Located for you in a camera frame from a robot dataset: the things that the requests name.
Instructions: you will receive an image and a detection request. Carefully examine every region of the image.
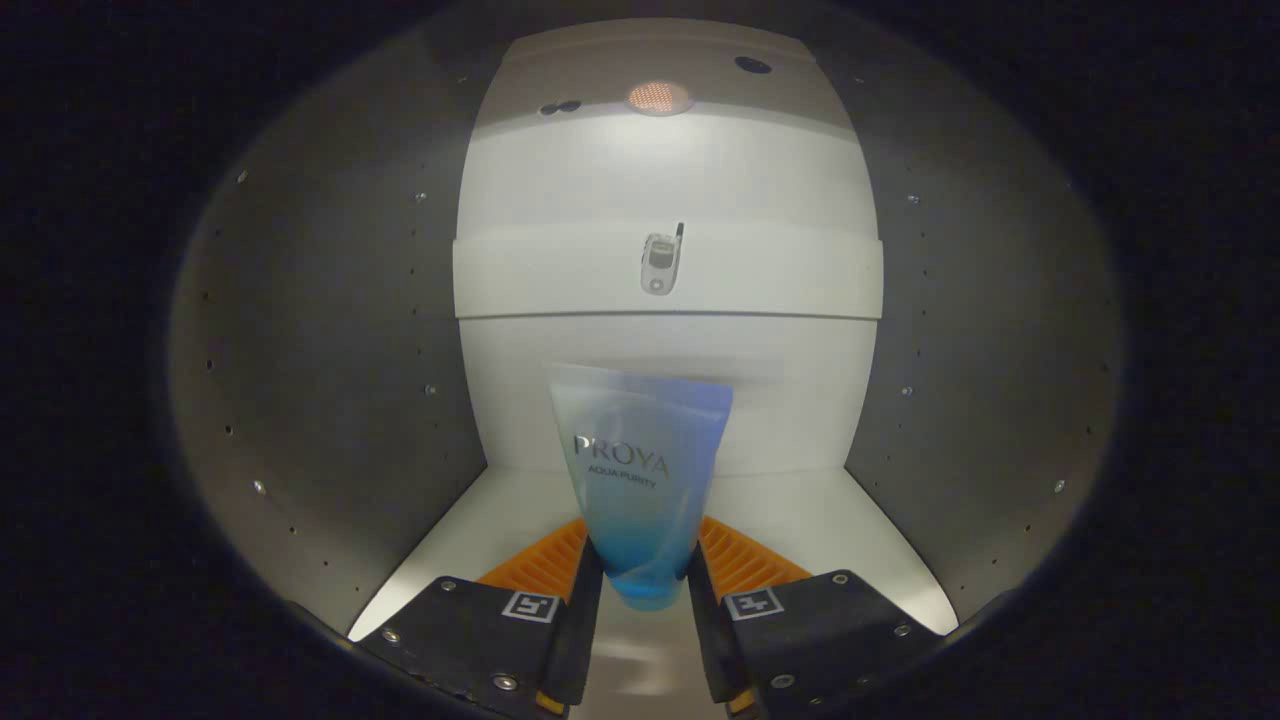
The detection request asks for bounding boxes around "translucent blue cosmetic tube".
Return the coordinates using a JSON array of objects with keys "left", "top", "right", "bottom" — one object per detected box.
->
[{"left": 548, "top": 363, "right": 736, "bottom": 611}]

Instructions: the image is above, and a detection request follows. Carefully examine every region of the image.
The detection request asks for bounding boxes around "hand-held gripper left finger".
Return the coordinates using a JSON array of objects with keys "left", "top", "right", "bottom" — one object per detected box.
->
[{"left": 358, "top": 517, "right": 606, "bottom": 720}]

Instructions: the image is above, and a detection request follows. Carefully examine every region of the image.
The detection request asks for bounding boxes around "dark grey cabinet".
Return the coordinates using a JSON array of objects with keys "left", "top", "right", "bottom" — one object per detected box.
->
[{"left": 165, "top": 15, "right": 1126, "bottom": 720}]

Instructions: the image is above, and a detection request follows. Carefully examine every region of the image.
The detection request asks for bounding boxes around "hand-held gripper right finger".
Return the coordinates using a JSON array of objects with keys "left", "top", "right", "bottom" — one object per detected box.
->
[{"left": 685, "top": 515, "right": 946, "bottom": 720}]

